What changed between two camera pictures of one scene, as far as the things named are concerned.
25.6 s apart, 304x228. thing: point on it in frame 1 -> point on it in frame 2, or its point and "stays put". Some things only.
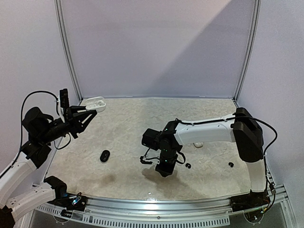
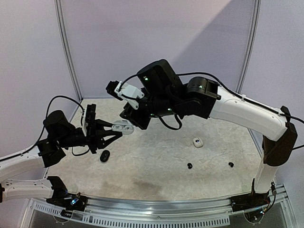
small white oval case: x=97 y=103 -> x=124 y=126
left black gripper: x=73 y=120 -> x=92 y=139
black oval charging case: x=105 y=156 stays put
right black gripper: x=165 y=170 -> x=134 y=116
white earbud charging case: x=198 y=144 stays put
